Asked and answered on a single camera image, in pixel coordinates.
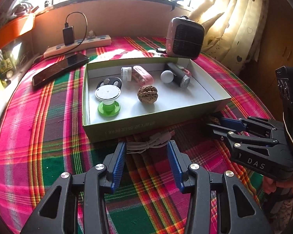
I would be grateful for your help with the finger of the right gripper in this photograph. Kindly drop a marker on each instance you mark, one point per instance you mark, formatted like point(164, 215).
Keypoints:
point(240, 134)
point(249, 124)

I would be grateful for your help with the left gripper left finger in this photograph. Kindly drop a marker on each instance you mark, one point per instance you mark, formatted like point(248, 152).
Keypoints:
point(57, 212)

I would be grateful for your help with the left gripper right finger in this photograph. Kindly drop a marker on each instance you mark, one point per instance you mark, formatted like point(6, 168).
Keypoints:
point(237, 212)

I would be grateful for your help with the pink clip with green pad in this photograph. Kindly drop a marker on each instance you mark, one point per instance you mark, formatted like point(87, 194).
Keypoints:
point(187, 72)

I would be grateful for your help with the white ball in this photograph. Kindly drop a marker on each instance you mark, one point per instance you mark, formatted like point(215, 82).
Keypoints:
point(167, 76)

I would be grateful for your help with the brown walnut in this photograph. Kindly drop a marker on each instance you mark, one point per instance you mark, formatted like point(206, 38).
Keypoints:
point(148, 94)
point(213, 120)

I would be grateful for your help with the pink earphone case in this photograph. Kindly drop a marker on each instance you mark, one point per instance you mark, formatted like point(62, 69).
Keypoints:
point(141, 76)

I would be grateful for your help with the white green spool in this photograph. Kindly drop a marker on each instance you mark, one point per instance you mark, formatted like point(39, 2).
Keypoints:
point(107, 95)

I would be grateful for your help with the black disc with magnets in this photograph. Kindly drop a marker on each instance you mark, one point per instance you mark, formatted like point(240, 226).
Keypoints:
point(115, 81)

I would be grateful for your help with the person's right hand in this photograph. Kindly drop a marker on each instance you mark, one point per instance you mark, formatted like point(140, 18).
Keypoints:
point(270, 185)

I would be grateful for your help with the plaid tablecloth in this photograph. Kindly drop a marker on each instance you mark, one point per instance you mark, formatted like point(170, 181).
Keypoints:
point(41, 136)

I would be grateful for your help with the pink black mini heater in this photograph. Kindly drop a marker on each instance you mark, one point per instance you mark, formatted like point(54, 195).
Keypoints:
point(184, 38)

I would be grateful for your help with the cream heart curtain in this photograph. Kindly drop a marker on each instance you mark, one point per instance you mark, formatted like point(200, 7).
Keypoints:
point(233, 29)

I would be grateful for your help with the small black heater plug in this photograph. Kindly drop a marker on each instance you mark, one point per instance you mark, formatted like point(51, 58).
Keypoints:
point(161, 50)

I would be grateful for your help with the green shallow cardboard box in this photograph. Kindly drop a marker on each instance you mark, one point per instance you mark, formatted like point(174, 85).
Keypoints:
point(129, 96)

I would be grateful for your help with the black smartphone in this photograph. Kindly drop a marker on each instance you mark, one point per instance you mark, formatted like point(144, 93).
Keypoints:
point(58, 69)

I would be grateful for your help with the white power strip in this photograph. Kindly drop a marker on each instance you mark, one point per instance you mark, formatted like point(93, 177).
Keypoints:
point(95, 42)

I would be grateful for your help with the white plug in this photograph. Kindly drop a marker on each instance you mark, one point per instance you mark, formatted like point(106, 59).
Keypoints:
point(91, 35)

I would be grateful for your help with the black charger adapter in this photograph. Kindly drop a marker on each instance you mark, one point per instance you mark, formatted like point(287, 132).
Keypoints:
point(68, 36)

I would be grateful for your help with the orange planter tray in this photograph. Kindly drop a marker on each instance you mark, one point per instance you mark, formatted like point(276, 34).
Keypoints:
point(16, 28)

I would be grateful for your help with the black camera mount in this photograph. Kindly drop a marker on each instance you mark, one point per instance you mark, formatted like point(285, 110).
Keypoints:
point(284, 76)

